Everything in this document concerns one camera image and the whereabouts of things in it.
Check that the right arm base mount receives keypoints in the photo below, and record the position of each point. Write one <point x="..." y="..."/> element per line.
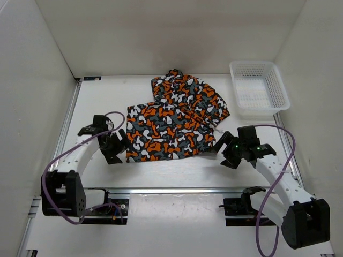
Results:
<point x="238" y="211"/>

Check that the blue label sticker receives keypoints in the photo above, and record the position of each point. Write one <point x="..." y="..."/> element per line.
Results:
<point x="92" y="78"/>

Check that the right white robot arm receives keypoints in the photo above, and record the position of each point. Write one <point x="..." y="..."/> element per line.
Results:
<point x="302" y="219"/>

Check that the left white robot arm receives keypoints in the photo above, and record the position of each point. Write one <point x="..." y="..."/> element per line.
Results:
<point x="62" y="192"/>

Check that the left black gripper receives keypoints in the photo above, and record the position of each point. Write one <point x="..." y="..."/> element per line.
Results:
<point x="111" y="156"/>

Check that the aluminium right rail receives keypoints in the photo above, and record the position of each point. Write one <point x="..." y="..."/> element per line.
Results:
<point x="287" y="144"/>

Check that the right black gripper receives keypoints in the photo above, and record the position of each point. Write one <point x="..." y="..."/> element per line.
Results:
<point x="225" y="137"/>

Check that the aluminium left rail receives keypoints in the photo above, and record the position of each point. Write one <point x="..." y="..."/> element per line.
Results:
<point x="67" y="119"/>

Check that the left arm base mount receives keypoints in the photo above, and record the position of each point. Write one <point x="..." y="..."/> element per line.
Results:
<point x="106" y="207"/>

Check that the orange camouflage shorts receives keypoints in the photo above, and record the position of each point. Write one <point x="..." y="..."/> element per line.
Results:
<point x="179" y="123"/>

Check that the white plastic basket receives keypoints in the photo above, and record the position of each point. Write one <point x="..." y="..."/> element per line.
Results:
<point x="258" y="88"/>

